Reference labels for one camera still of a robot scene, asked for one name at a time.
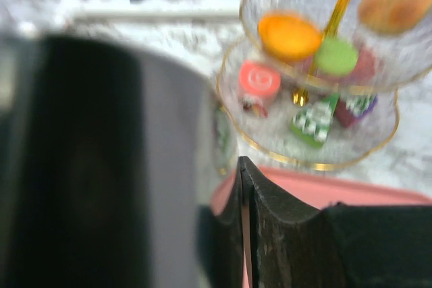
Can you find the toy orange egg tart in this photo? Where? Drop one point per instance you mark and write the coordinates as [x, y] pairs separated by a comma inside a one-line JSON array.
[[288, 36]]

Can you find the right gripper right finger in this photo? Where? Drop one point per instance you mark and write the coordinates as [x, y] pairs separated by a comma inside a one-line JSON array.
[[289, 243]]

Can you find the pink-handled metal tongs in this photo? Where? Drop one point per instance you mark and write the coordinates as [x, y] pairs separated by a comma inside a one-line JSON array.
[[106, 153]]

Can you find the toy bread bun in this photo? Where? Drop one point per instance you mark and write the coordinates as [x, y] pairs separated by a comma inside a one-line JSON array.
[[392, 16]]

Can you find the toy green cake slice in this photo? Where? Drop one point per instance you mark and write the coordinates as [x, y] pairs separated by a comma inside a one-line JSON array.
[[312, 123]]

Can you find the three-tier glass dessert stand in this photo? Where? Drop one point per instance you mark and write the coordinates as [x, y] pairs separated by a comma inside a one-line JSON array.
[[315, 82]]

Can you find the toy purple cake slice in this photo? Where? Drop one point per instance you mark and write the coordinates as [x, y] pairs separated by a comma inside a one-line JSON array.
[[352, 109]]

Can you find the white pvc pipe frame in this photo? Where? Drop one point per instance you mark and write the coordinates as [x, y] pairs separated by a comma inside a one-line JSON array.
[[70, 12]]

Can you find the pink serving tray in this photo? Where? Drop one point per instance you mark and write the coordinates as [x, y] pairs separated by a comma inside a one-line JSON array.
[[322, 192]]

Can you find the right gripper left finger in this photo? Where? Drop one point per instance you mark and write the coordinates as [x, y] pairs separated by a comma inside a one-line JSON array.
[[220, 248]]

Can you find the toy green macaron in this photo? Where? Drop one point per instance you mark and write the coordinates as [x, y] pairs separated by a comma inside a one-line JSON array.
[[336, 57]]

